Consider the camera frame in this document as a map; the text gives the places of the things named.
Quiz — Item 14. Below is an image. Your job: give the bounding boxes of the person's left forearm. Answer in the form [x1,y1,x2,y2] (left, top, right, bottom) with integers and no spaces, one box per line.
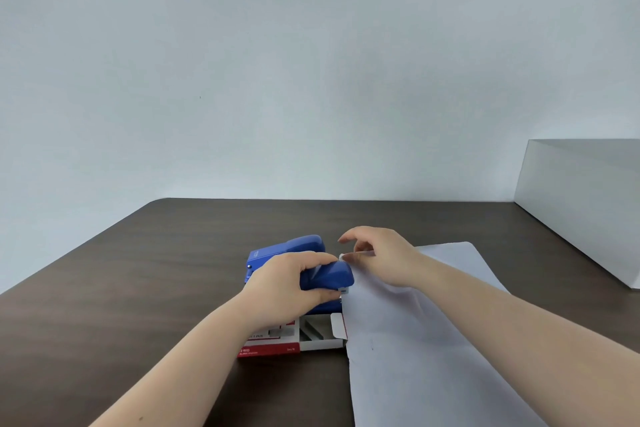
[89,291,254,427]

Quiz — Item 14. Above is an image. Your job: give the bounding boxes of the white paper sheet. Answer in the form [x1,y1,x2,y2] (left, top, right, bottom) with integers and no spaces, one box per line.
[339,242,552,427]

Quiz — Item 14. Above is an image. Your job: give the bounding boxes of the red and white staple box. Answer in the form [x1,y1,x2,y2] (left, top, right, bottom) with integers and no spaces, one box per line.
[236,312,350,360]

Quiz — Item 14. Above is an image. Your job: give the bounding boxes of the person's right forearm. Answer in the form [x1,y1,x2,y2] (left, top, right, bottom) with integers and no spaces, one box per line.
[419,258,640,427]

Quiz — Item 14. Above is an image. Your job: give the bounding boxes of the blue stapler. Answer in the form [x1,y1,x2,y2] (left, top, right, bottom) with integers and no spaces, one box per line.
[299,261,355,316]

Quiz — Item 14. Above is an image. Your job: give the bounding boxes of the blue hole punch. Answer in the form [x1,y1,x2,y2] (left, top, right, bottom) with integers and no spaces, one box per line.
[243,235,327,286]

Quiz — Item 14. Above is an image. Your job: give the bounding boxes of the white cardboard box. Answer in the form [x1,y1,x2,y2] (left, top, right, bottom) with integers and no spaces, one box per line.
[513,139,640,291]

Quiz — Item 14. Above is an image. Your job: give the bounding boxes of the person's right hand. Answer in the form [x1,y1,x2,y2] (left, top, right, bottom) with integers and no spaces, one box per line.
[337,226,430,290]

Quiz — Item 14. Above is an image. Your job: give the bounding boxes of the person's left hand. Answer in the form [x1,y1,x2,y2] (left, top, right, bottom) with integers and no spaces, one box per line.
[241,252,342,330]

